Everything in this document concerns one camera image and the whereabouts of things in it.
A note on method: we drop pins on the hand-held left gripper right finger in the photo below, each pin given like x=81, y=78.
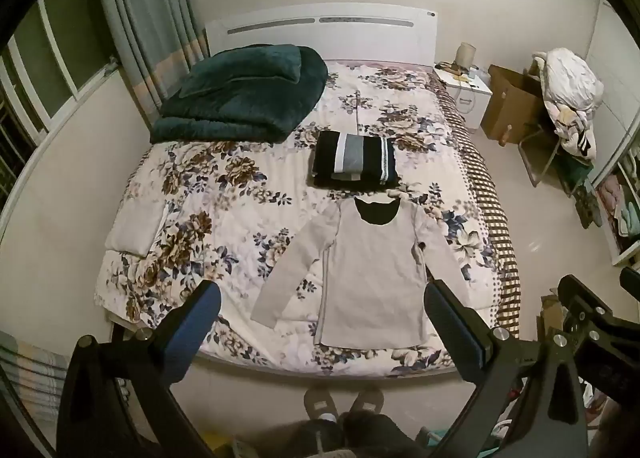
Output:
x=450, y=328

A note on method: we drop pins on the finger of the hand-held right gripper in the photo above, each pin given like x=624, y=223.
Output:
x=580, y=295
x=631, y=279

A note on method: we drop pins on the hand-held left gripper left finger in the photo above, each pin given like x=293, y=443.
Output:
x=200, y=320

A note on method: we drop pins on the beige long-sleeve shirt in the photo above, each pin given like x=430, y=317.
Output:
x=370, y=278

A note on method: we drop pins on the pair of dark shoes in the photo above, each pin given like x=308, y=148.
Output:
x=590, y=205

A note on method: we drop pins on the person's right shoe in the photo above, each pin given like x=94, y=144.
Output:
x=365, y=400

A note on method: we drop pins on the white folded cloth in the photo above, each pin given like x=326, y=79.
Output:
x=132, y=228

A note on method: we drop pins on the brown checkered bed sheet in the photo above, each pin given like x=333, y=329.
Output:
x=492, y=198

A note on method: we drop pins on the person's dark pants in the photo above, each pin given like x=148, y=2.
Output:
x=370, y=435

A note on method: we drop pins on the black white striped garment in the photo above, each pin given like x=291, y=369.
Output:
x=582, y=145

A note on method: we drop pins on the bed with floral cover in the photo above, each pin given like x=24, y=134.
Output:
x=240, y=178

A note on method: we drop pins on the grey striped cloth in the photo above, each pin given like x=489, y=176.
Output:
x=30, y=378

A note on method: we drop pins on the white wardrobe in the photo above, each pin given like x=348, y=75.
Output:
x=612, y=88

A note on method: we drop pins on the brown cardboard box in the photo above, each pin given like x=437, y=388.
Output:
x=510, y=103

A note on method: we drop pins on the white bedding bundle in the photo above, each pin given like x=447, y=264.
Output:
x=570, y=80

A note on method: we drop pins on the dark green plush blanket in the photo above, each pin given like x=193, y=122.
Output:
x=240, y=113

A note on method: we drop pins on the white nightstand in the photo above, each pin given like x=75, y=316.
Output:
x=467, y=98

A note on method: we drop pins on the small white jar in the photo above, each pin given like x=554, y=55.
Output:
x=477, y=72

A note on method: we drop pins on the dark green plush pillow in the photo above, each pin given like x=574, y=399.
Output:
x=240, y=68

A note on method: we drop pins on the grey-green curtain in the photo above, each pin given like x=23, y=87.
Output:
x=145, y=28

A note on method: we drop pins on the white headboard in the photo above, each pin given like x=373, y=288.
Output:
x=320, y=40

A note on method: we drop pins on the metal frame chair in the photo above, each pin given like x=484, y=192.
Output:
x=542, y=158

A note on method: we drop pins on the window with white frame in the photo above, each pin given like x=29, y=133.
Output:
x=55, y=68

